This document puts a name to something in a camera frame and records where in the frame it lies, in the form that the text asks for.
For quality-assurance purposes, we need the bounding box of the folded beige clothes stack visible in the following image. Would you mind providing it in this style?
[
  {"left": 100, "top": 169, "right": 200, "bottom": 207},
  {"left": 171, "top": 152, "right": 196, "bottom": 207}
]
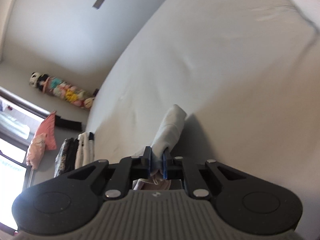
[{"left": 75, "top": 132, "right": 94, "bottom": 169}]

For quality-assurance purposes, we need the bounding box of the beige garment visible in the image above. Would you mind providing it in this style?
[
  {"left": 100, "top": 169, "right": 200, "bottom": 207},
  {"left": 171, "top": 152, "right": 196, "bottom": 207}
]
[{"left": 132, "top": 105, "right": 187, "bottom": 191}]

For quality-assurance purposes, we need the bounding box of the plush toy column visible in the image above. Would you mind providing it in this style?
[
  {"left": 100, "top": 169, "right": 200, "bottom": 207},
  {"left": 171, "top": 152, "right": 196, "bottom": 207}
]
[{"left": 29, "top": 72, "right": 96, "bottom": 111}]

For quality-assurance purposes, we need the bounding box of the pink cloth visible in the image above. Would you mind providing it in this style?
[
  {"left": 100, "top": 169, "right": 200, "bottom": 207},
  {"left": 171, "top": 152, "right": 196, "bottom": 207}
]
[{"left": 25, "top": 110, "right": 58, "bottom": 170}]

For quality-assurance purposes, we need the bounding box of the black patterned folded garment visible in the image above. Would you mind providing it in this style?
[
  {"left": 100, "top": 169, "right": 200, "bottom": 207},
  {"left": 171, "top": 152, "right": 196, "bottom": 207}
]
[{"left": 54, "top": 138, "right": 79, "bottom": 178}]

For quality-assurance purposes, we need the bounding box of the black box by wall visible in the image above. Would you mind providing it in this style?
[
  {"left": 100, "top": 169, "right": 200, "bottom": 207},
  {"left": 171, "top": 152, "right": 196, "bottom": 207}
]
[{"left": 55, "top": 115, "right": 82, "bottom": 132}]

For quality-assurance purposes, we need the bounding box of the window frame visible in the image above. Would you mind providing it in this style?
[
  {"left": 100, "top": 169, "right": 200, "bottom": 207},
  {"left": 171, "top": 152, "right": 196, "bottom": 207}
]
[{"left": 1, "top": 88, "right": 48, "bottom": 235}]

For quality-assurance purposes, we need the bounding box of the white bed sheet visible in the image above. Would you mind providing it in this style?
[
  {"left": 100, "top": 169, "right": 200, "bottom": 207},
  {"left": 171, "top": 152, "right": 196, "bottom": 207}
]
[{"left": 85, "top": 0, "right": 320, "bottom": 205}]

